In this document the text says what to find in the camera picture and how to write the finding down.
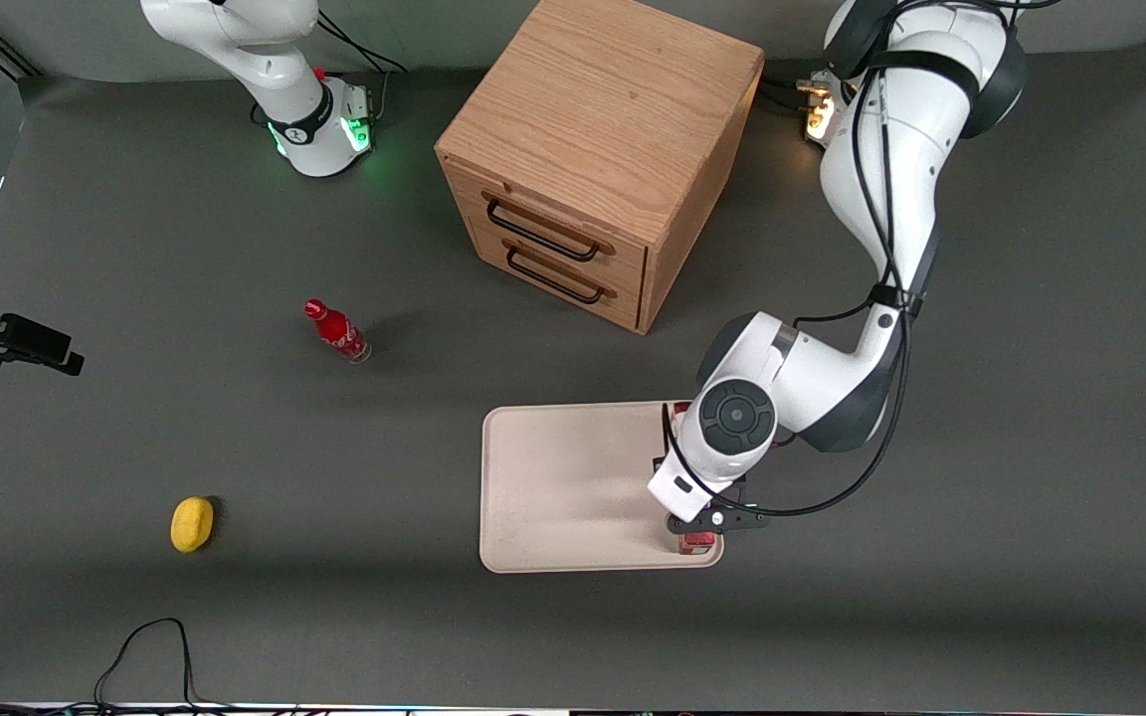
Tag dark grey table mat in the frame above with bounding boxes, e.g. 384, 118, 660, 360
0, 40, 1146, 709

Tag black base cables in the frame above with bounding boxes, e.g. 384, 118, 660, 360
760, 70, 833, 112
317, 10, 407, 122

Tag beige rectangular tray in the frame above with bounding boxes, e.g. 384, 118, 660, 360
479, 400, 725, 575

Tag wooden drawer with long handle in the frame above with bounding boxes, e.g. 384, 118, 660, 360
478, 184, 649, 291

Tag red cookie box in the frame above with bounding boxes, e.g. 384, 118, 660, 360
670, 401, 723, 556

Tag wooden drawer with short handle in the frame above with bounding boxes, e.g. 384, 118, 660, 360
472, 231, 644, 331

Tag thin black looped cable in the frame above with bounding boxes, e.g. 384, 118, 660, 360
94, 618, 208, 713

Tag short black drawer handle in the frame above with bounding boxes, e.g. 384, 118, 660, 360
505, 247, 606, 305

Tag long black drawer handle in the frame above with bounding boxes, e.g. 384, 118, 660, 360
486, 199, 602, 263

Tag black right base cables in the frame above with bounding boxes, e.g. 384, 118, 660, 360
317, 10, 407, 122

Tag wooden drawer cabinet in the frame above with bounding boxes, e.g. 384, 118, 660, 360
434, 0, 766, 335

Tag red cola bottle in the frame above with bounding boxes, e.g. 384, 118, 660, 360
303, 297, 373, 365

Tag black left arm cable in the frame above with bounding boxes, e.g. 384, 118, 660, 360
661, 0, 1061, 520

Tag black left base cables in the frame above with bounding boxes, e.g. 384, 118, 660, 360
760, 70, 833, 112

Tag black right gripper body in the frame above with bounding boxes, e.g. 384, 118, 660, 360
0, 283, 85, 377

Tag yellow lemon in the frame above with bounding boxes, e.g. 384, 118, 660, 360
170, 496, 216, 554

